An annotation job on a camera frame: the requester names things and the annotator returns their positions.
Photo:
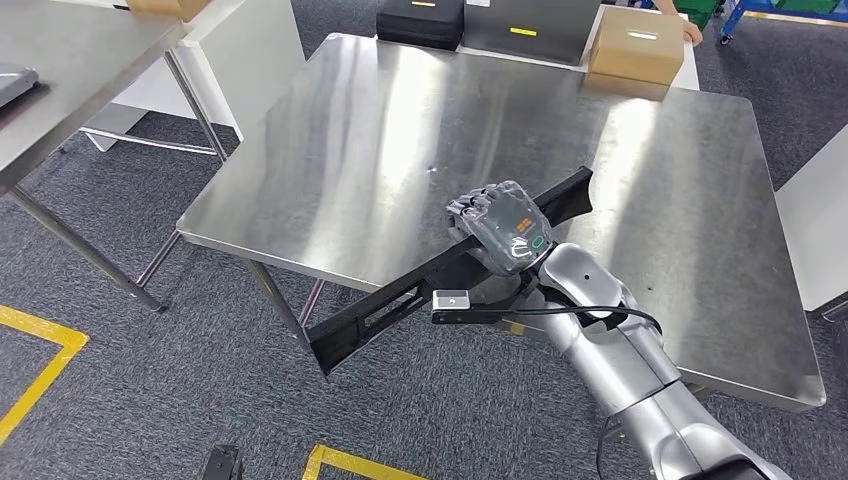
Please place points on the blue metal shelf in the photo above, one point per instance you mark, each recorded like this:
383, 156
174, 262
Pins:
748, 8

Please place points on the black camera bracket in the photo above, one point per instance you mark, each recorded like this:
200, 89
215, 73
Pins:
464, 316

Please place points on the stainless steel table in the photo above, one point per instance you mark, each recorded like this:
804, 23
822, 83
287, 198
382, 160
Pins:
66, 66

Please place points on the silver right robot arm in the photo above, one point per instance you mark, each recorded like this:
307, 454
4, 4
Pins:
609, 358

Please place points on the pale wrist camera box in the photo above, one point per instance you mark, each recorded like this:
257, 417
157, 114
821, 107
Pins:
451, 300

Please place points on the grey laptop with yellow label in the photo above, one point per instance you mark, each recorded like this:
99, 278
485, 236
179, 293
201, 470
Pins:
530, 33

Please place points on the stainless steel workbench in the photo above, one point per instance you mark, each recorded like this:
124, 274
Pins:
397, 132

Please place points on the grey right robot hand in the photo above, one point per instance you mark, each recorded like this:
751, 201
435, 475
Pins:
507, 228

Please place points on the green plastic crate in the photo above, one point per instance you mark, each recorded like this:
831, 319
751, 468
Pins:
696, 12
808, 5

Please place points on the black plastic plate frame part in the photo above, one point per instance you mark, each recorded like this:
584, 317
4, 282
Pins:
563, 192

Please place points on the white table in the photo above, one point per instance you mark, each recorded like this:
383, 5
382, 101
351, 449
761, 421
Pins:
252, 66
821, 232

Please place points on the black zippered case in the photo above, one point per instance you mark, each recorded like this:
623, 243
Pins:
420, 23

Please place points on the brown cardboard box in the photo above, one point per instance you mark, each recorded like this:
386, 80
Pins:
166, 8
636, 46

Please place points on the yellow floor tape square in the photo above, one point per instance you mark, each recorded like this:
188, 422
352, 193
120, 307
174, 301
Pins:
358, 464
50, 371

